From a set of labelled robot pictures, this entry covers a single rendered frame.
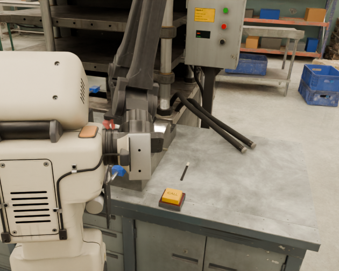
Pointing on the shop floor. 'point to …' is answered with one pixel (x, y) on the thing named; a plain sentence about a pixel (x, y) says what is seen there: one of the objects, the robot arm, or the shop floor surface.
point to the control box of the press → (213, 41)
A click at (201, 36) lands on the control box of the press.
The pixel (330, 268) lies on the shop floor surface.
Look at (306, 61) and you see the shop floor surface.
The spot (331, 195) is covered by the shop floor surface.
